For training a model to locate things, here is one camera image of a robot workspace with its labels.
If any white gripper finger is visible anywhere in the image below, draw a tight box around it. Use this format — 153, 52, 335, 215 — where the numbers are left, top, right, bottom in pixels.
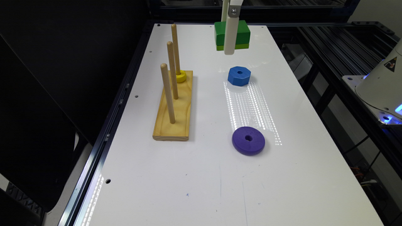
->
224, 0, 242, 55
221, 0, 230, 22

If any green square block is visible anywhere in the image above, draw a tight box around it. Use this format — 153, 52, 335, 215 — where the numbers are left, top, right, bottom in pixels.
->
214, 20, 251, 51

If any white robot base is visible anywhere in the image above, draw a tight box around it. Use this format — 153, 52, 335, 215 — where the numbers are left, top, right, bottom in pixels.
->
342, 42, 402, 126

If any blue octagonal block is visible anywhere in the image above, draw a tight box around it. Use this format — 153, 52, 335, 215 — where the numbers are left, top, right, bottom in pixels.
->
227, 66, 251, 87

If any far wooden peg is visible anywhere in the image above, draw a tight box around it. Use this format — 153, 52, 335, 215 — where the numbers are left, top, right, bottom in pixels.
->
171, 24, 181, 75

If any near wooden peg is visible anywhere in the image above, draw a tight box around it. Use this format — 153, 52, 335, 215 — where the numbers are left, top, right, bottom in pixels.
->
160, 63, 175, 124

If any purple round disc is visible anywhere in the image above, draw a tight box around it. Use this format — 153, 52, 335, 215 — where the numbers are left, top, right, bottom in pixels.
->
232, 126, 265, 156

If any wooden peg base board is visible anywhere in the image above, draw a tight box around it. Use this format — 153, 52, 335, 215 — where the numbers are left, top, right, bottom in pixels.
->
153, 70, 193, 141

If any black side panel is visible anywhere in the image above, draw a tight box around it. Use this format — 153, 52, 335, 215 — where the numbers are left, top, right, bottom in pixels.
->
1, 0, 149, 211

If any yellow ring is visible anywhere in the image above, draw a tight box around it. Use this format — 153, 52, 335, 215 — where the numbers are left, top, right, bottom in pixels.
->
175, 70, 188, 84

